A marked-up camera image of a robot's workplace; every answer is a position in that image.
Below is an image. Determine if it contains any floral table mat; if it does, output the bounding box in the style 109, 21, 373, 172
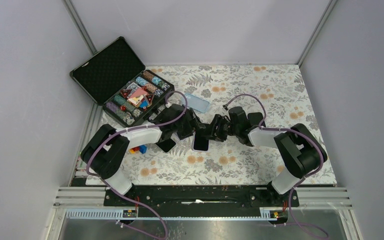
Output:
120, 65, 324, 185

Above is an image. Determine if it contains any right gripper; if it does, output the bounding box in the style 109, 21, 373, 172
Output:
201, 113, 240, 142

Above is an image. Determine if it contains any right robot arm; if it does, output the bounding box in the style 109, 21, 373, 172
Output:
192, 106, 328, 206

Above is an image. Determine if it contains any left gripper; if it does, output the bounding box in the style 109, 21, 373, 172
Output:
172, 108, 205, 140

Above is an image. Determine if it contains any light blue phone case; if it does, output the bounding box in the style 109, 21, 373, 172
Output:
185, 93, 210, 113

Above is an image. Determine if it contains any black phone without case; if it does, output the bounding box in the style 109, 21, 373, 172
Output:
247, 112, 266, 127

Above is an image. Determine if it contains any black poker chip case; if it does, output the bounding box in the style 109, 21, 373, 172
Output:
69, 36, 175, 127

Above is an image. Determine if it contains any triangular card box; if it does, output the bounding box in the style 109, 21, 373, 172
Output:
120, 88, 132, 99

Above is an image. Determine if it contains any red toy brick car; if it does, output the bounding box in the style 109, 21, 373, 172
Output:
128, 145, 148, 154

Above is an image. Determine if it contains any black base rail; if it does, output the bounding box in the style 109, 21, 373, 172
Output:
104, 184, 301, 220

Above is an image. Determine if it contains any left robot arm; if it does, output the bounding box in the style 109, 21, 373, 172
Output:
80, 104, 206, 206

